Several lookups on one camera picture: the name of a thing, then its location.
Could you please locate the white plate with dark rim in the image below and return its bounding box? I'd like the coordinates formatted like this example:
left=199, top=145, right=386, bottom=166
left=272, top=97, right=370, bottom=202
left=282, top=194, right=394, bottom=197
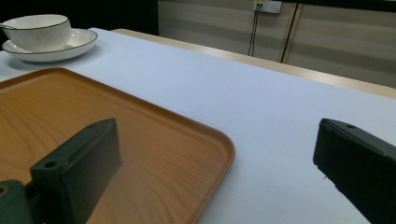
left=1, top=28, right=99, bottom=63

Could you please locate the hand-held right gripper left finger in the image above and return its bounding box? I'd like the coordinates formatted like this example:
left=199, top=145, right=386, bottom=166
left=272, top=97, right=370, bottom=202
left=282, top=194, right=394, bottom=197
left=30, top=118, right=123, bottom=224

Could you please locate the black cable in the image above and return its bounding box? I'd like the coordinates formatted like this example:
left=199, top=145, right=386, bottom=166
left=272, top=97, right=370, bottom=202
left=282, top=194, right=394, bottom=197
left=247, top=4, right=260, bottom=57
left=250, top=4, right=262, bottom=58

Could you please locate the white bowl with dark rim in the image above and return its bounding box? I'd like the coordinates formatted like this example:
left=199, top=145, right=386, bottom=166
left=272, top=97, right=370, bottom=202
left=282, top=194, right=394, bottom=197
left=1, top=14, right=73, bottom=53

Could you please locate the white tablecloth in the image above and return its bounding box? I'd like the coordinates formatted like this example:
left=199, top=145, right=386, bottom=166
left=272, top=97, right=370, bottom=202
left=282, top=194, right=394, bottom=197
left=0, top=27, right=396, bottom=224

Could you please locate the white wall socket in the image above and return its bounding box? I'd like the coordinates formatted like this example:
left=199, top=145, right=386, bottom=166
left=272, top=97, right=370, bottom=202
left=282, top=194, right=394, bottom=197
left=253, top=0, right=283, bottom=14

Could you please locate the wooden tray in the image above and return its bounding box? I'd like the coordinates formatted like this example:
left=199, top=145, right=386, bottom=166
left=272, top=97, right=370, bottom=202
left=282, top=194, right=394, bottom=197
left=0, top=67, right=236, bottom=224

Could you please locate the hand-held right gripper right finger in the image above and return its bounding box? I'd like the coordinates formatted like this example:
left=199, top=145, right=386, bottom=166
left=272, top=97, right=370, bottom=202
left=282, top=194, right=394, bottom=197
left=312, top=118, right=396, bottom=224

